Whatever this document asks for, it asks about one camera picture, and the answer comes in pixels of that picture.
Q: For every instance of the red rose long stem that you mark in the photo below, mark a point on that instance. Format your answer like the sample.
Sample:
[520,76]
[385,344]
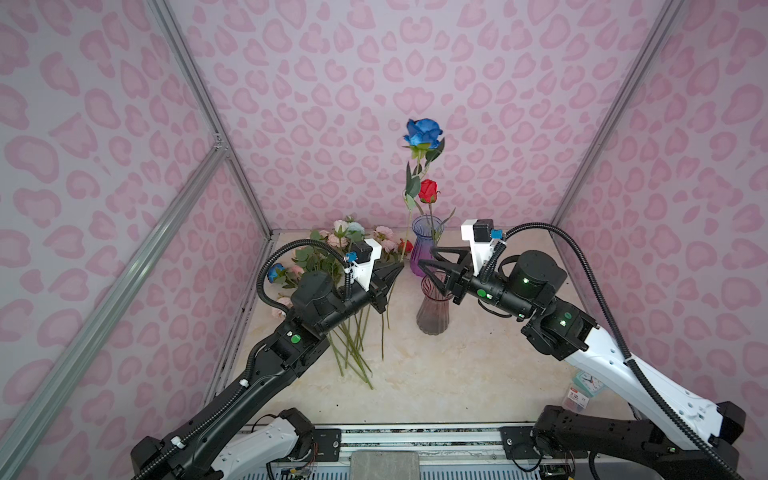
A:
[428,195]

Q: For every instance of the pink carnation sprig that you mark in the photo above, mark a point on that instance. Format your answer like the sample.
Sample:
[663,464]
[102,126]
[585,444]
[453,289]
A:
[329,238]

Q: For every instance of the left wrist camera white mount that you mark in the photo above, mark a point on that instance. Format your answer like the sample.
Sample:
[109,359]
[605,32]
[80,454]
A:
[360,260]

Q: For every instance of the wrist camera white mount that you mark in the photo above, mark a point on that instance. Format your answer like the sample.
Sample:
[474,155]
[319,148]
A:
[482,236]
[360,260]

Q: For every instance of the blue rose long stem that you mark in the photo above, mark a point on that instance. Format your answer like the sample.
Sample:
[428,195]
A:
[424,139]

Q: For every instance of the smoky pink glass vase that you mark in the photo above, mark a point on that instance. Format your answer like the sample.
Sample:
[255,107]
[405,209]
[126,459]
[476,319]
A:
[433,316]

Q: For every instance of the blue flower at wall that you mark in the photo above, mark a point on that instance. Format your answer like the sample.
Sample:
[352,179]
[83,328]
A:
[276,274]

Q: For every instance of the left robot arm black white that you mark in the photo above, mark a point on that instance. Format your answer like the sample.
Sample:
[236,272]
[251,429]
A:
[318,306]

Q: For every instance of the light blue flower sprig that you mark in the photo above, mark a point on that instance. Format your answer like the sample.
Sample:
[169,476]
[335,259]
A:
[355,232]

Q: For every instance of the pink flower sprig low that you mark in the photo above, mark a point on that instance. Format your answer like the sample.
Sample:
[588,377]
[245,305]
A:
[281,312]

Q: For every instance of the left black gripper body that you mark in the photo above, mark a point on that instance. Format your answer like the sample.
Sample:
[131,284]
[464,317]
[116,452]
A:
[375,296]

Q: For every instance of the small red rose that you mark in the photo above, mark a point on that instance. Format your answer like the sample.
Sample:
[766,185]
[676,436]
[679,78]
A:
[398,254]

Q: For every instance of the purple blue glass vase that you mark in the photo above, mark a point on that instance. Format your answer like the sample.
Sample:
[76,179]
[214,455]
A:
[428,230]

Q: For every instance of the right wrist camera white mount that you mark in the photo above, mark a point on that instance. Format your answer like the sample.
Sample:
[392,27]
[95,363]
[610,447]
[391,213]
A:
[482,236]

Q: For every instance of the pink flower sprig right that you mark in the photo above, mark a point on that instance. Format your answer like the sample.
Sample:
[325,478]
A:
[385,237]

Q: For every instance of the white rose long stem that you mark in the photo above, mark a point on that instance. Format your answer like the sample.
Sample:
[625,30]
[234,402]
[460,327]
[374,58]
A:
[340,227]

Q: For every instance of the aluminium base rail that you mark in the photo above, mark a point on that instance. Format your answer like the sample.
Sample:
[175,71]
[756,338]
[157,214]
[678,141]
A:
[447,451]

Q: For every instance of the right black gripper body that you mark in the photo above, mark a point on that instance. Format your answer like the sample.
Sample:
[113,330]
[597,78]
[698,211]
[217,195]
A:
[464,281]

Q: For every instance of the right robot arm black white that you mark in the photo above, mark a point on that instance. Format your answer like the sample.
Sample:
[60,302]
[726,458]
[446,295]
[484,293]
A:
[679,435]

